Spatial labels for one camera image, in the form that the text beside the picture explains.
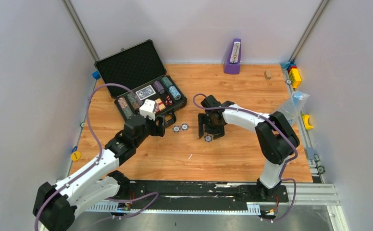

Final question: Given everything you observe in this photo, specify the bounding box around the black poker set case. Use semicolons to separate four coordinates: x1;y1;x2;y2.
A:
95;39;187;121

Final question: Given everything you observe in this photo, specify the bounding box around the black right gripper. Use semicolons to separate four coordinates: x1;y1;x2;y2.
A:
199;113;224;140

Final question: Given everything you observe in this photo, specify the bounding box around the blue white 10 chip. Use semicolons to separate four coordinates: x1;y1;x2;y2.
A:
173;126;181;133
181;123;189;131
204;135;213;142

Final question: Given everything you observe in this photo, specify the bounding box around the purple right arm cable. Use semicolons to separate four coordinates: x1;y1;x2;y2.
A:
192;93;299;223

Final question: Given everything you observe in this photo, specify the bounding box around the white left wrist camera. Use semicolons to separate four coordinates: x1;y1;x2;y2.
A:
139;99;158;121

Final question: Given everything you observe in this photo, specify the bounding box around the blue playing card deck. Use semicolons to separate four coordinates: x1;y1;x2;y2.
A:
136;85;156;101

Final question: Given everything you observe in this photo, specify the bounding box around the light blue chip stack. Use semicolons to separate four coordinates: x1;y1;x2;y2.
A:
168;85;181;101

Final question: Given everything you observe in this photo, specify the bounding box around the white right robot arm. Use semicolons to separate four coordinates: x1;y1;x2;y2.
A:
198;95;299;201

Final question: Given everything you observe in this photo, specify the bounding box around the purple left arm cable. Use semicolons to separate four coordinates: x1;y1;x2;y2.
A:
33;83;159;231

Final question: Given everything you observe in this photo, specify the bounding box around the red playing card box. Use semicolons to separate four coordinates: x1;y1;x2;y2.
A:
155;98;165;112

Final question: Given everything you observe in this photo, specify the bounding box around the small wooden block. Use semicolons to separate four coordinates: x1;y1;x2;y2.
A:
264;70;272;80

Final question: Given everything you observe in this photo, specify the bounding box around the purple metronome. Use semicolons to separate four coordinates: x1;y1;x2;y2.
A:
224;38;241;75

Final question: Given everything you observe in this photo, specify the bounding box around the yellow big blind button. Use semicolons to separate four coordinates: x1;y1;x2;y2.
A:
70;151;82;161

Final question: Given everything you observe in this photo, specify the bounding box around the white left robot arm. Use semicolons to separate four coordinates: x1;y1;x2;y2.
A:
33;114;167;231

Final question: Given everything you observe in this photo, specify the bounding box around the yellow curved toy piece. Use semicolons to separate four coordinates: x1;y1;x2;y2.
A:
301;114;313;130

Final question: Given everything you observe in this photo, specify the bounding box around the clear bubble wrap bag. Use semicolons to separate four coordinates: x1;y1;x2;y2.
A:
274;91;310;126

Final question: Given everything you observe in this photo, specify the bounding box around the yellow toy block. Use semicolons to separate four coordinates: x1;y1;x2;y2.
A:
288;67;302;89

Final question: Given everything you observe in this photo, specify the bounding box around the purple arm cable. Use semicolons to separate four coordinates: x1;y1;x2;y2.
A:
192;93;299;223
33;83;159;231

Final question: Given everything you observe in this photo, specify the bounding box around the brown purple chip stack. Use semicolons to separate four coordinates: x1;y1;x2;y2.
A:
127;93;141;110

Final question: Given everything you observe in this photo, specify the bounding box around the dark green chip stack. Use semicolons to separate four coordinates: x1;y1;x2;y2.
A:
161;76;173;88

